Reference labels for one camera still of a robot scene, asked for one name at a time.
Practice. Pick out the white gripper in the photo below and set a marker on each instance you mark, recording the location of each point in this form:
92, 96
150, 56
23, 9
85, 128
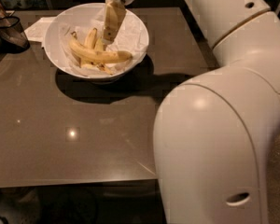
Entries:
114, 14

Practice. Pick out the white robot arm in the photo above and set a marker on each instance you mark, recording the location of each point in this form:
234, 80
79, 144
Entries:
213, 133

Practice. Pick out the left upright banana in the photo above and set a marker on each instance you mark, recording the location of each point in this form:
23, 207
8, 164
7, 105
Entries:
89, 43

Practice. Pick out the long front banana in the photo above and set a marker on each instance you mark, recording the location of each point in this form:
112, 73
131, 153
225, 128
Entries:
97, 56

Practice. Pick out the white bowl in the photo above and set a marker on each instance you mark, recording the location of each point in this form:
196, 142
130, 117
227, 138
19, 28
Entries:
52, 47

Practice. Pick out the white paper liner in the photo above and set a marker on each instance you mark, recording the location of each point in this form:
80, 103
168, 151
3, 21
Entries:
132, 37

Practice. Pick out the white paper sheet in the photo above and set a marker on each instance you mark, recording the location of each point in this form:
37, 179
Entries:
36, 32

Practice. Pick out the dark mesh bag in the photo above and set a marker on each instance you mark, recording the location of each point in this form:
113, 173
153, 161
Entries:
12, 36

